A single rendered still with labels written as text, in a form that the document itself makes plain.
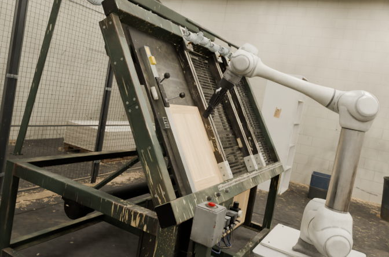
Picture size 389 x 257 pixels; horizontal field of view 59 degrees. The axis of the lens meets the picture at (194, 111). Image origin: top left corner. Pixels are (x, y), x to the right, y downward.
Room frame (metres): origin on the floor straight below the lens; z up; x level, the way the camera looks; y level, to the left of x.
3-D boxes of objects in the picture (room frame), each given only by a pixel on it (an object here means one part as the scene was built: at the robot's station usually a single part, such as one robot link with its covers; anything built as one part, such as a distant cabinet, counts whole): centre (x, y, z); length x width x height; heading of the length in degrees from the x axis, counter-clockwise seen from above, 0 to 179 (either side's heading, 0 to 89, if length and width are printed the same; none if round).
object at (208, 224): (1.66, -0.16, 0.84); 0.12 x 0.12 x 0.18; 62
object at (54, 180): (2.98, 0.10, 0.41); 2.20 x 1.38 x 0.83; 152
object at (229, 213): (2.08, -0.31, 0.69); 0.50 x 0.14 x 0.24; 152
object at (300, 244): (1.76, -0.74, 0.79); 0.22 x 0.18 x 0.06; 152
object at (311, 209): (1.74, -0.73, 0.93); 0.18 x 0.16 x 0.22; 175
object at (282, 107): (6.16, -1.56, 1.03); 0.61 x 0.58 x 2.05; 153
